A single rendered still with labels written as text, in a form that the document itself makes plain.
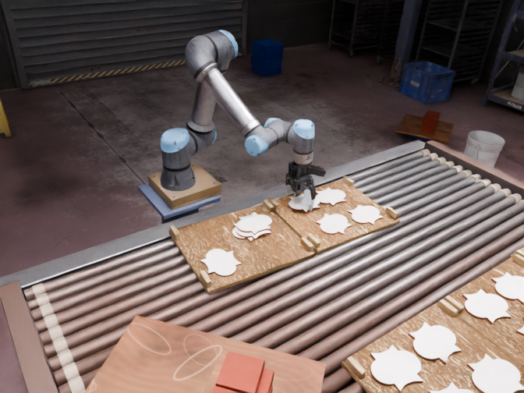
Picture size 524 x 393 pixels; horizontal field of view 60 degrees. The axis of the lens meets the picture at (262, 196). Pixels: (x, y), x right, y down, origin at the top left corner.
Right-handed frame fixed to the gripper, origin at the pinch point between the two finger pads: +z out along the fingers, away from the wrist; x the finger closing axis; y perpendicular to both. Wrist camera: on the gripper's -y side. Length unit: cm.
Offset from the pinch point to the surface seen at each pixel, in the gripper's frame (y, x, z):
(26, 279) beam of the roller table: 102, -10, -2
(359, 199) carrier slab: -23.5, 6.8, 3.4
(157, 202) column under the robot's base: 48, -39, 5
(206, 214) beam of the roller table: 36.5, -15.3, 1.7
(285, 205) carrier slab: 6.9, -3.8, 1.5
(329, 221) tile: -1.6, 14.1, 1.2
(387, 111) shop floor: -289, -223, 113
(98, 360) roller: 91, 32, -2
